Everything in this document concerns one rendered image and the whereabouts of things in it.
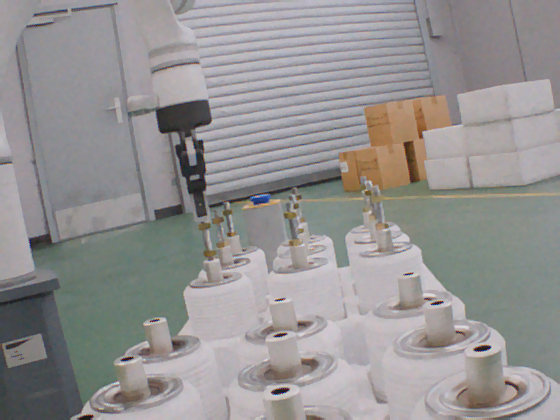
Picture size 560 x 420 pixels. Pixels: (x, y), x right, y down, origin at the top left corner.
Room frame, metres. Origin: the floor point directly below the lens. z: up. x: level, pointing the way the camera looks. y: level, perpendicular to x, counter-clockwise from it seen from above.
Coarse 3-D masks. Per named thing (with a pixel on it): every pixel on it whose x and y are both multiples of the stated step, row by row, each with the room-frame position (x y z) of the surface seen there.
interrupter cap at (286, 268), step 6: (312, 258) 0.93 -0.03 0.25; (318, 258) 0.92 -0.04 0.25; (324, 258) 0.91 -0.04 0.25; (282, 264) 0.93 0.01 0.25; (288, 264) 0.92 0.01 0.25; (312, 264) 0.90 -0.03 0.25; (318, 264) 0.88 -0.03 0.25; (324, 264) 0.88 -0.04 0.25; (276, 270) 0.89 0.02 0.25; (282, 270) 0.88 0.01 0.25; (288, 270) 0.87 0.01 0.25; (294, 270) 0.87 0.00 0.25; (300, 270) 0.87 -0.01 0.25; (306, 270) 0.87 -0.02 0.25
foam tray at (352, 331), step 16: (352, 288) 1.02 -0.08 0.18; (432, 288) 0.91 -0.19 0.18; (352, 304) 0.92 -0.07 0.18; (352, 320) 0.84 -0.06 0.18; (352, 336) 0.82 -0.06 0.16; (224, 352) 0.83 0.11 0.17; (352, 352) 0.82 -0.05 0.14; (224, 368) 0.83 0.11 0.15; (240, 368) 0.83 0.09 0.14; (224, 384) 0.83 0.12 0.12
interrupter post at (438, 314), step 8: (424, 304) 0.47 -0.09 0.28; (432, 304) 0.47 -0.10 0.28; (440, 304) 0.47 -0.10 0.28; (448, 304) 0.46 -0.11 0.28; (424, 312) 0.47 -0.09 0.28; (432, 312) 0.46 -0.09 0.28; (440, 312) 0.46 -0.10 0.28; (448, 312) 0.46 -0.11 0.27; (432, 320) 0.46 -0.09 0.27; (440, 320) 0.46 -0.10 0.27; (448, 320) 0.46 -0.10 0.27; (432, 328) 0.46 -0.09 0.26; (440, 328) 0.46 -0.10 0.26; (448, 328) 0.46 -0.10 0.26; (432, 336) 0.46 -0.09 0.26; (440, 336) 0.46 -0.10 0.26; (448, 336) 0.46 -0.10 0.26; (432, 344) 0.46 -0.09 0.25; (440, 344) 0.46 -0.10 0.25
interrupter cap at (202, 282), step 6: (204, 276) 0.94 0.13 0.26; (228, 276) 0.92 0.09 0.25; (234, 276) 0.91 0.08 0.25; (240, 276) 0.90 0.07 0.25; (192, 282) 0.92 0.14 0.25; (198, 282) 0.91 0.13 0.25; (204, 282) 0.92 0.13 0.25; (216, 282) 0.88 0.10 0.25; (222, 282) 0.88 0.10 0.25; (228, 282) 0.88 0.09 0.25; (204, 288) 0.88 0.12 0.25
